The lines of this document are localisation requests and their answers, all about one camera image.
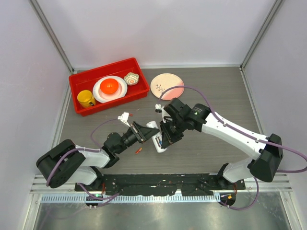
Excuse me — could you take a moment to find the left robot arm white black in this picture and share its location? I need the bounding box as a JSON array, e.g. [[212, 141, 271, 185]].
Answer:
[[36, 121, 160, 191]]

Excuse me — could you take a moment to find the white paper plate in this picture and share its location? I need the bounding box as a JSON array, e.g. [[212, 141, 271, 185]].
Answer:
[[92, 76, 128, 103]]

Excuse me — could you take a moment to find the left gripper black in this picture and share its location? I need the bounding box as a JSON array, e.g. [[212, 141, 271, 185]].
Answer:
[[116, 121, 159, 154]]

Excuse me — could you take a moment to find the small patterned flower bowl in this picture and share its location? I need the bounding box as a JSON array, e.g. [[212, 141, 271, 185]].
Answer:
[[123, 72, 139, 86]]

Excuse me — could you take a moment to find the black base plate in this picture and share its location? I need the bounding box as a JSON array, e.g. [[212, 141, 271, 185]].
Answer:
[[84, 173, 246, 196]]

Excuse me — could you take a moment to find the white remote control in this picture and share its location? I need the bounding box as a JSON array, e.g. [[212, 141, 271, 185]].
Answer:
[[146, 121, 166, 153]]

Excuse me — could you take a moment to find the orange bowl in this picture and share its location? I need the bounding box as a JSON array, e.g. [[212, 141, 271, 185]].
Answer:
[[100, 78, 119, 94]]

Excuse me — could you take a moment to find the red plastic bin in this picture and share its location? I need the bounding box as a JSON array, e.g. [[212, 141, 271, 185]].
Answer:
[[69, 57, 149, 116]]

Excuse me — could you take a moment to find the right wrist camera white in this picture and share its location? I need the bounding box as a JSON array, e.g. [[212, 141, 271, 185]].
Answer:
[[155, 103, 172, 123]]

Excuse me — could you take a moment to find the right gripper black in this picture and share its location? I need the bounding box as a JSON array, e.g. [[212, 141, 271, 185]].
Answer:
[[159, 116, 187, 149]]

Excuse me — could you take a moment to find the pink beige plate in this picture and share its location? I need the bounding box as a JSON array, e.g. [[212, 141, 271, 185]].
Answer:
[[150, 73, 184, 101]]

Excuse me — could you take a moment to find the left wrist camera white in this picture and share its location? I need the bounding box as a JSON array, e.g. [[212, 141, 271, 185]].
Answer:
[[118, 112, 130, 127]]

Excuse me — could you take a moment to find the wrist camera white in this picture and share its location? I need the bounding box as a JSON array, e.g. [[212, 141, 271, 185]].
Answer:
[[155, 103, 172, 123], [118, 112, 130, 127]]

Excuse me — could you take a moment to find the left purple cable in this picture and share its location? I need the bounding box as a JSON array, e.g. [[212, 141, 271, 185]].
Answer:
[[46, 118, 120, 208]]

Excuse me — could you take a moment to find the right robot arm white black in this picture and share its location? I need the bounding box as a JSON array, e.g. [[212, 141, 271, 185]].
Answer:
[[155, 98, 283, 189]]

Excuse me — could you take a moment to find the yellow mug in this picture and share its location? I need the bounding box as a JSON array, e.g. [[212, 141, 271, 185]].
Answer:
[[77, 90, 96, 108]]

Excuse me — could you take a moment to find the slotted cable duct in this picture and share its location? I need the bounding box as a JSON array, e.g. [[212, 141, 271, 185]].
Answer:
[[40, 193, 220, 204]]

